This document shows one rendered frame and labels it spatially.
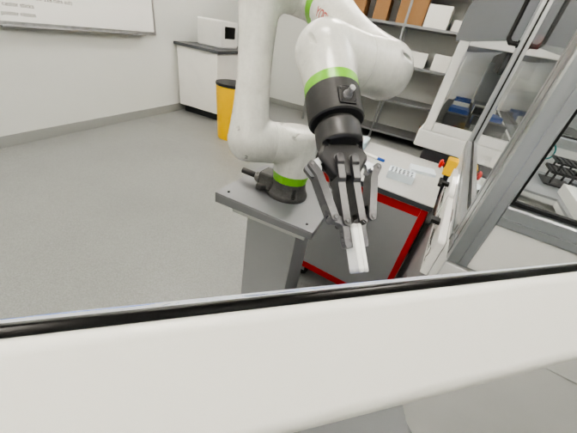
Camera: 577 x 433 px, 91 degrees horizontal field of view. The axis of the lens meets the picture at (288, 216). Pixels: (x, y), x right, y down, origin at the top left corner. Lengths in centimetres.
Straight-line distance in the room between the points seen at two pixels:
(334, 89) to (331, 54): 6
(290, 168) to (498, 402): 81
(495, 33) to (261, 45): 132
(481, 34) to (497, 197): 138
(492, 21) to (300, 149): 129
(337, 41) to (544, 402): 84
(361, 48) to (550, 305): 45
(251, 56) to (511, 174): 66
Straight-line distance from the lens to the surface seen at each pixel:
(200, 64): 447
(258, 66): 87
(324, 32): 53
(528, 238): 65
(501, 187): 61
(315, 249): 165
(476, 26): 192
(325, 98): 47
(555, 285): 22
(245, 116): 86
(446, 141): 196
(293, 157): 91
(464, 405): 97
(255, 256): 113
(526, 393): 90
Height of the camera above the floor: 129
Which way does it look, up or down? 33 degrees down
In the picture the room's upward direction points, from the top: 11 degrees clockwise
